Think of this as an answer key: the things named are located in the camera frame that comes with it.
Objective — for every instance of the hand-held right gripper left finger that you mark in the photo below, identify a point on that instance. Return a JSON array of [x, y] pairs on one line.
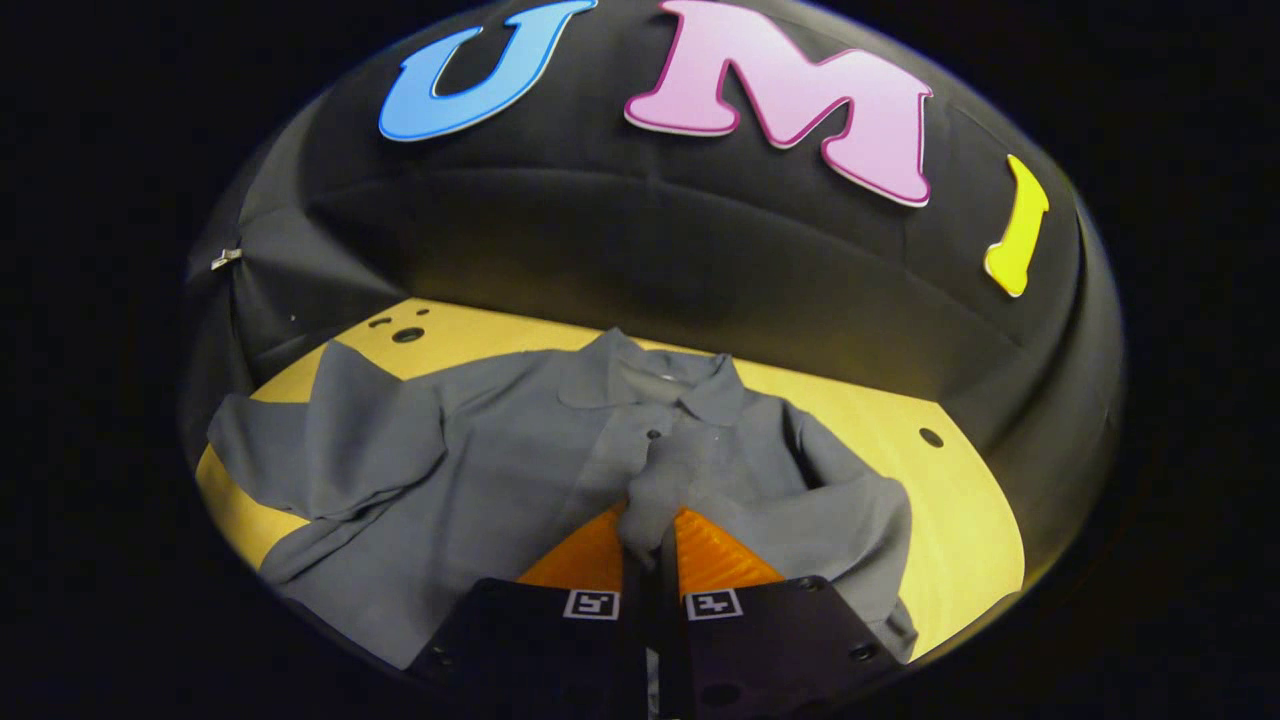
[[636, 640]]

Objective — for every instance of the grey collared button shirt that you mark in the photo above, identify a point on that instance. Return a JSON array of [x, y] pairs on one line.
[[480, 470]]

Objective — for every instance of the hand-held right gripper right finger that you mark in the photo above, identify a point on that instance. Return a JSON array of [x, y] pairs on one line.
[[668, 650]]

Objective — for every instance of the small white clip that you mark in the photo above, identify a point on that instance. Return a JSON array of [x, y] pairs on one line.
[[226, 258]]

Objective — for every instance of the black backdrop cloth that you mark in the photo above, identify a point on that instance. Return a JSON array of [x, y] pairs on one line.
[[650, 230]]

